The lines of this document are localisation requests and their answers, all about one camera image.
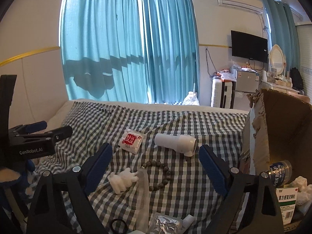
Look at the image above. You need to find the green white medicine box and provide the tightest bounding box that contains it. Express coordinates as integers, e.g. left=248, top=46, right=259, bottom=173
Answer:
left=276, top=188, right=298, bottom=226

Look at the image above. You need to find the blue label jar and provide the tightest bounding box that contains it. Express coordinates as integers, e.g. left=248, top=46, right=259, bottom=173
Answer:
left=268, top=160, right=293, bottom=188

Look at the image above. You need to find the white bear toy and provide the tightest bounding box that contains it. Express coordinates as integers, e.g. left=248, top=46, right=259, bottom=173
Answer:
left=108, top=168, right=139, bottom=194

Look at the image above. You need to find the red white sachet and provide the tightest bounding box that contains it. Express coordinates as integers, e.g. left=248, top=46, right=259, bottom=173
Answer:
left=118, top=128, right=145, bottom=155

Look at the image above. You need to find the clear plastic comb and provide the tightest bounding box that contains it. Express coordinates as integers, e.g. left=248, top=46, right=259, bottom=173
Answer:
left=136, top=168, right=150, bottom=233

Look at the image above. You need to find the white plastic tube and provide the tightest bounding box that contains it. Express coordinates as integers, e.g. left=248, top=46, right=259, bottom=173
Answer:
left=154, top=133, right=196, bottom=157

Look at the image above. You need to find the silver foil packet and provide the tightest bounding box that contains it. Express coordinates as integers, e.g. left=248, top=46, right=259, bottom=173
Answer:
left=147, top=213, right=183, bottom=234

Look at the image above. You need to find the brown bead bracelet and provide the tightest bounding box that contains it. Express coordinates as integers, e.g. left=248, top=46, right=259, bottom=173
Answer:
left=141, top=160, right=172, bottom=192

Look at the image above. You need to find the brown cardboard box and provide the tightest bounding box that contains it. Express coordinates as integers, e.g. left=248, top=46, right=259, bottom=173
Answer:
left=239, top=89, right=311, bottom=182

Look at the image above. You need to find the checkered bed sheet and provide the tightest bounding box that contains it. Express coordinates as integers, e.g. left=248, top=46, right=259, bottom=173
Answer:
left=28, top=101, right=247, bottom=233

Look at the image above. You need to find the large teal curtain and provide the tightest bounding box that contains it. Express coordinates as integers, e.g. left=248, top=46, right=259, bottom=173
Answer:
left=59, top=0, right=148, bottom=104

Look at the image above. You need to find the white suitcase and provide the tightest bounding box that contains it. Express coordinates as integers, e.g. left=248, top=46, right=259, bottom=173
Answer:
left=210, top=78, right=236, bottom=109

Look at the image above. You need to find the white plastic bag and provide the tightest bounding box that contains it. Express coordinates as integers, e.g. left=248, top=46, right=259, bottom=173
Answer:
left=182, top=91, right=199, bottom=106

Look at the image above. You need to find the white dressing table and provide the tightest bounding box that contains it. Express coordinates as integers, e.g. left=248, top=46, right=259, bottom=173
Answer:
left=259, top=80, right=299, bottom=95

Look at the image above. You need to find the silver mini fridge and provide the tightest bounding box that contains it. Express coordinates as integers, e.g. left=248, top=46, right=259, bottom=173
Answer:
left=234, top=70, right=259, bottom=93

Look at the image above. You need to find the black backpack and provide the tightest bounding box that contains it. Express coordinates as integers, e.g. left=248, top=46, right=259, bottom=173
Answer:
left=290, top=68, right=304, bottom=90

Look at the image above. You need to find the middle teal curtain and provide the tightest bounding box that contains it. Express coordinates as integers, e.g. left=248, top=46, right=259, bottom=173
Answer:
left=142, top=0, right=199, bottom=105

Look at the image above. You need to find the oval vanity mirror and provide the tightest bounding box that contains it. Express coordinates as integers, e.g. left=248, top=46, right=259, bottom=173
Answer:
left=269, top=44, right=285, bottom=75

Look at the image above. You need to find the right teal curtain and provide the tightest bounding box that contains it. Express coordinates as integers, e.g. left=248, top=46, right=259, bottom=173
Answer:
left=262, top=0, right=300, bottom=71

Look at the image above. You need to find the white sliding wardrobe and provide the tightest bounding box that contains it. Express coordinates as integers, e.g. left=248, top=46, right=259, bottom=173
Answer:
left=296, top=22, right=312, bottom=99

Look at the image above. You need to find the white air conditioner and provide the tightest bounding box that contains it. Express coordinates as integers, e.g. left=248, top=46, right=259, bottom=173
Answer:
left=217, top=0, right=263, bottom=14

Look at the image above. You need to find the black hair tie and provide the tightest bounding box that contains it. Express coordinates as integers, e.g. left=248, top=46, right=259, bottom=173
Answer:
left=109, top=218, right=129, bottom=234

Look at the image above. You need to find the black wall television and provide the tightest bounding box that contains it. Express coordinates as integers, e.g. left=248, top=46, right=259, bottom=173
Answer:
left=230, top=30, right=268, bottom=63

